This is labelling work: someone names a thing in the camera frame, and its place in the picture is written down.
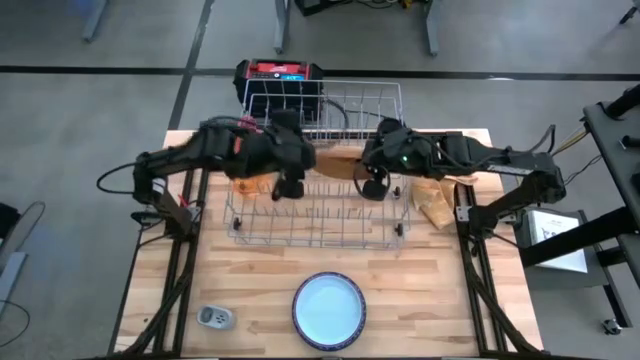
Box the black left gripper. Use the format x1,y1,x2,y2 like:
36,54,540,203
264,109,318,201

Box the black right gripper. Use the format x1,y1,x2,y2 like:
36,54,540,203
360,118,431,201

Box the brown divided plate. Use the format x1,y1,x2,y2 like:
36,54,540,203
313,146,375,181

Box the orange translucent plate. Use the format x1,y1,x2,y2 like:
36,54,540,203
234,172,275,201

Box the blue patterned plate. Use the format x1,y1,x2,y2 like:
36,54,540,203
291,271,368,352

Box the grey desk leg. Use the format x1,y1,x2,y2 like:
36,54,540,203
424,0,441,57
82,0,109,44
273,0,292,55

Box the black equipment box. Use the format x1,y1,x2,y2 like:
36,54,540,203
294,0,351,16

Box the small grey device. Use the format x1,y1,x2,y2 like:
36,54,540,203
196,304,235,331

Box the white printed manual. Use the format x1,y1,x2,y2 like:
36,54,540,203
529,210,590,275

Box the grey box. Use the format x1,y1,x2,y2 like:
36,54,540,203
514,208,609,291

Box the black equipment stand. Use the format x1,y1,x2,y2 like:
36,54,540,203
519,82,640,331

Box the black chair leg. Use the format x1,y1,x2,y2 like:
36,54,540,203
619,0,640,25

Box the grey wire dish rack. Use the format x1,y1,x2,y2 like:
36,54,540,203
223,81,412,251

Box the black aluminium table frame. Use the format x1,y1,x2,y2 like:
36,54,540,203
107,119,551,360

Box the yellow cable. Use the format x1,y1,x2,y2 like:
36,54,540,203
552,125,590,156

